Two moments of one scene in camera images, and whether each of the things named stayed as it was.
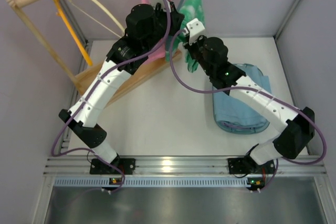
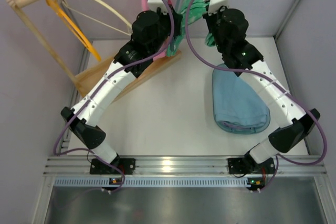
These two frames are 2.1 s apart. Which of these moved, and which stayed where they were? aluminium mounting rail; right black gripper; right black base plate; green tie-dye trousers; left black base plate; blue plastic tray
Moved: right black gripper; green tie-dye trousers
Stayed: aluminium mounting rail; right black base plate; left black base plate; blue plastic tray
